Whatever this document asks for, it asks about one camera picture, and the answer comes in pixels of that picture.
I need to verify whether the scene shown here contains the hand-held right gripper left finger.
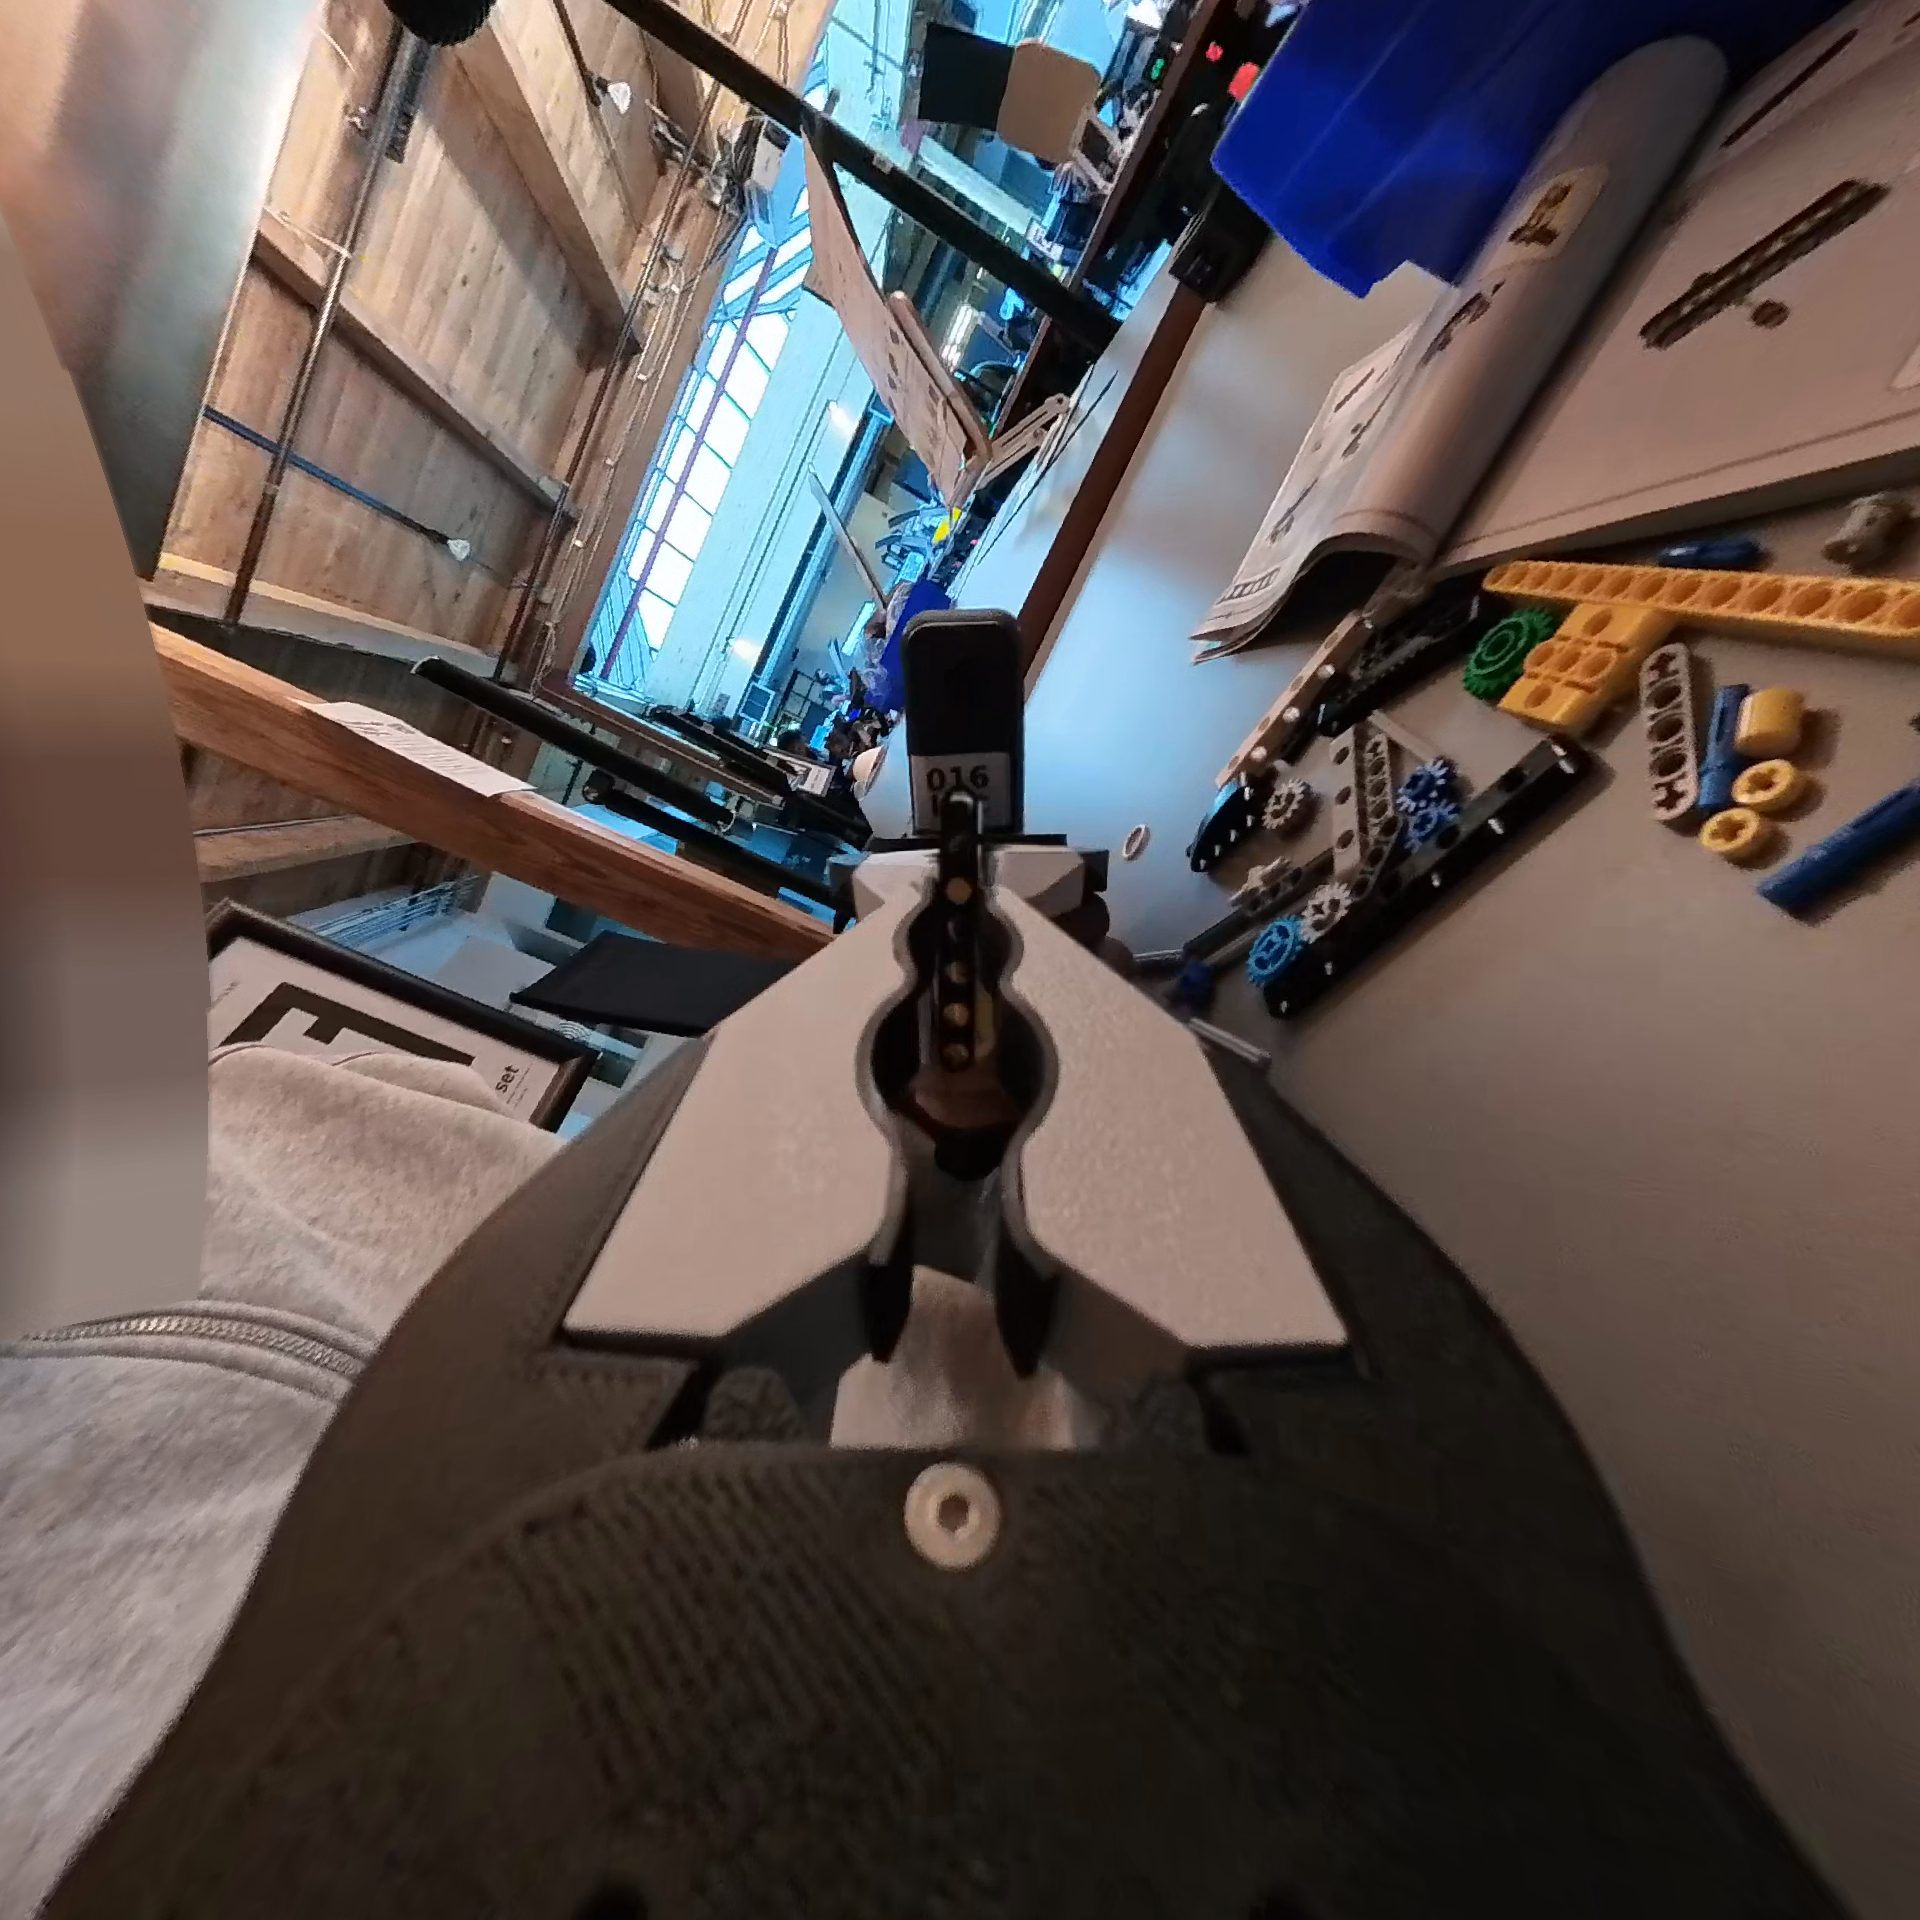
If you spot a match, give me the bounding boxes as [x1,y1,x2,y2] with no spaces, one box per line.
[558,875,925,1370]

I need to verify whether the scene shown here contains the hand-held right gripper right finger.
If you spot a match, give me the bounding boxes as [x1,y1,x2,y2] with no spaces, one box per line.
[983,875,1351,1380]

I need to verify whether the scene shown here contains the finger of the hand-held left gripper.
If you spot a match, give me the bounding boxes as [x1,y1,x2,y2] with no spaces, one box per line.
[847,851,948,935]
[994,845,1101,943]

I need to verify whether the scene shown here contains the thin black lego beam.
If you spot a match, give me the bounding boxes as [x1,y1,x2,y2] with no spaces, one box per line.
[926,791,1004,1175]

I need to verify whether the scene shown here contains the long grey lego beam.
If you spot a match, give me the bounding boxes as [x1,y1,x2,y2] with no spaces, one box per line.
[1215,630,1391,789]

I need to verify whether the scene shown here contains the large grey lego liftarm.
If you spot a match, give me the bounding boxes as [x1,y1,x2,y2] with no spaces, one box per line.
[1320,719,1413,901]

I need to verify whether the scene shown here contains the long black lego beam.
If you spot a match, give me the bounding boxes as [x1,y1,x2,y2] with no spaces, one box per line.
[1265,732,1596,1022]

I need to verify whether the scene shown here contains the green lego gear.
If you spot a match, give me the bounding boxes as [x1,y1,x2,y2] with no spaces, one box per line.
[1462,603,1567,704]

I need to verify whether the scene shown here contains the wide yellow lego panel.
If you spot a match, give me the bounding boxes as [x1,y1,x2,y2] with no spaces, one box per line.
[1497,600,1681,740]

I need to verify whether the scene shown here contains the light grey lego beam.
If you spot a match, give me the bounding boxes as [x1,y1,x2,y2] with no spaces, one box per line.
[1638,641,1709,830]

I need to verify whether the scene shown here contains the long yellow lego beam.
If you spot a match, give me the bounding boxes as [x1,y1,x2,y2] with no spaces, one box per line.
[1482,557,1920,662]

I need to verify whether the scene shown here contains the lego instruction booklet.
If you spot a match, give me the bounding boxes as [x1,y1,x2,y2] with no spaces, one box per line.
[1192,36,1920,662]

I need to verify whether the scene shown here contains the large paned window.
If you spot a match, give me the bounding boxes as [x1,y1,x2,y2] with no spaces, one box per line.
[577,224,798,699]

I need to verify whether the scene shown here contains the wooden handrail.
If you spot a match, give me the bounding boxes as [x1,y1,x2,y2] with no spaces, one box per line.
[151,622,834,961]

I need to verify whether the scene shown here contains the framed marker sign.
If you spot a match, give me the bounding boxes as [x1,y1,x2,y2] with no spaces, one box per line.
[206,899,602,1134]

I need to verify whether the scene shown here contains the black steel beam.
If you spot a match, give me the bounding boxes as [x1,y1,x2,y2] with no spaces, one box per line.
[601,0,1120,336]

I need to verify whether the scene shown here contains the person's grey sweatshirt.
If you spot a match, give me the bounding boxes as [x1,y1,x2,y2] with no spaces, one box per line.
[0,1042,602,1920]

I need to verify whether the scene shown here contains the blue plastic bin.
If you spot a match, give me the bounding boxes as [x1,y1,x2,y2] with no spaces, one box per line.
[1213,0,1863,297]

